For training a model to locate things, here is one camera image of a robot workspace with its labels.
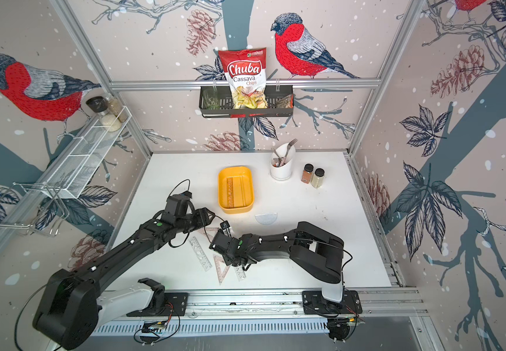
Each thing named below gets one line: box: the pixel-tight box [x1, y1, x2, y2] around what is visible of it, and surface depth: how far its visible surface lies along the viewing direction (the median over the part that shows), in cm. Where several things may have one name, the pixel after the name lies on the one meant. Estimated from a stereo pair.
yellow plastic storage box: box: [217, 165, 255, 215], surface depth 106 cm
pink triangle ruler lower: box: [212, 254, 231, 286], surface depth 83 cm
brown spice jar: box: [301, 163, 314, 184], surface depth 105 cm
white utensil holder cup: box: [269, 141, 297, 182], surface depth 108 cm
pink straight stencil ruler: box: [226, 176, 234, 209], surface depth 106 cm
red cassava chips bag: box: [217, 47, 269, 109], surface depth 84 cm
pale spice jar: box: [310, 167, 326, 190], surface depth 102 cm
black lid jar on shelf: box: [85, 96, 109, 116], surface depth 81 cm
